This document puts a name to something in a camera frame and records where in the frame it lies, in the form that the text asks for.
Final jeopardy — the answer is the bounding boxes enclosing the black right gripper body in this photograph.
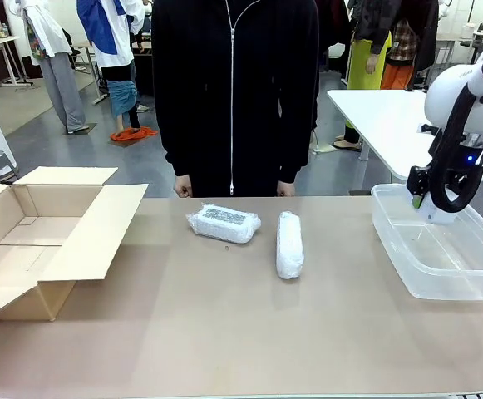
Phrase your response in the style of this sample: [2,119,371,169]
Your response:
[452,136,483,170]

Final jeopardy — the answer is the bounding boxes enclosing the narrow bubble-wrapped clock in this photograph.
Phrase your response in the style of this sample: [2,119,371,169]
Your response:
[275,210,305,280]

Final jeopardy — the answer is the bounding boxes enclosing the wide bubble-wrapped clock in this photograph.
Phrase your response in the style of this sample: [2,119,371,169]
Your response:
[185,202,263,245]

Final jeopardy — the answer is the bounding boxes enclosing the person's right hand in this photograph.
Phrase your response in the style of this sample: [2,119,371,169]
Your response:
[173,174,194,199]

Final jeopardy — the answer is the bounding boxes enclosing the white background table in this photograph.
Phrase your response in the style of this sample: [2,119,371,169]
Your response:
[327,89,483,183]

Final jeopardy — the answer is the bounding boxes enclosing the clear plastic bin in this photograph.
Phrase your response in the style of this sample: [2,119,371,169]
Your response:
[370,183,483,301]

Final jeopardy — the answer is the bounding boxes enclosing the mannequin plaid shirt orange trousers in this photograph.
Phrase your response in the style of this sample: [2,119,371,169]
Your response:
[380,18,419,91]

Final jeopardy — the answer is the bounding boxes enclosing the white sewing machine table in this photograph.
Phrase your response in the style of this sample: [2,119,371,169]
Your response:
[459,22,483,67]

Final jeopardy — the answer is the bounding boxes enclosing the mannequin dark jacket yellow apron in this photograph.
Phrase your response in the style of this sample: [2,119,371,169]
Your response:
[332,0,440,150]

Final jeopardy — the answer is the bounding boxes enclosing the black hanging coat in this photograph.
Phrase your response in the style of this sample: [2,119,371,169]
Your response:
[318,0,352,47]

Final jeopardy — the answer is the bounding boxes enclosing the person in black hoodie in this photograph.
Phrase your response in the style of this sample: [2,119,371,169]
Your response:
[151,0,321,199]

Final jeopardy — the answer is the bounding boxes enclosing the orange cloth on floor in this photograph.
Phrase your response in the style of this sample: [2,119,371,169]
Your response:
[110,126,159,144]

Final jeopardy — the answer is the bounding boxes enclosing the teal cloth wrap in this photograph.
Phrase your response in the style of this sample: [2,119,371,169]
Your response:
[107,80,139,118]

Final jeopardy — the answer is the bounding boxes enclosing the open cardboard box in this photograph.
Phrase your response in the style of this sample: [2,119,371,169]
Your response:
[0,165,150,324]

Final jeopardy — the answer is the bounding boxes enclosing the mannequin blue white jacket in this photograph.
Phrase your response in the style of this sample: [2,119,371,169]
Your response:
[76,0,146,130]

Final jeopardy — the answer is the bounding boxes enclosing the mannequin white shirt grey trousers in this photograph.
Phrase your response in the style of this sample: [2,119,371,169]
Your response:
[14,0,89,135]

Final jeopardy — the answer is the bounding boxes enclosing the black braided cable sleeve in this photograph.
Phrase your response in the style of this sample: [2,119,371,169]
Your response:
[427,6,483,213]

